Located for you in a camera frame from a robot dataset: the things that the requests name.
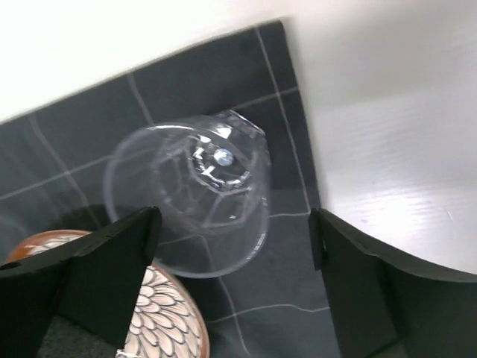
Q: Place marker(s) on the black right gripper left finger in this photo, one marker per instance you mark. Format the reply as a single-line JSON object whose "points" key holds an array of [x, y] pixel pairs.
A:
{"points": [[77, 300]]}

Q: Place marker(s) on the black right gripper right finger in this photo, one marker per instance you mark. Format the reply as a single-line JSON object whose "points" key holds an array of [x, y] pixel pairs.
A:
{"points": [[387, 303]]}

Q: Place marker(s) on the floral plate orange rim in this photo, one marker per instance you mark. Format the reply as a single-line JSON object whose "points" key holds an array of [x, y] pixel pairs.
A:
{"points": [[165, 320]]}

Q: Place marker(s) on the dark checked cloth napkin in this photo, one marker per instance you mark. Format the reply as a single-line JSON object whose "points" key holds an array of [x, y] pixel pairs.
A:
{"points": [[53, 160]]}

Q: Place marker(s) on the clear plastic cup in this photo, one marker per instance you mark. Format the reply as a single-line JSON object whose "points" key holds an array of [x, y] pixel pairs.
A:
{"points": [[209, 176]]}

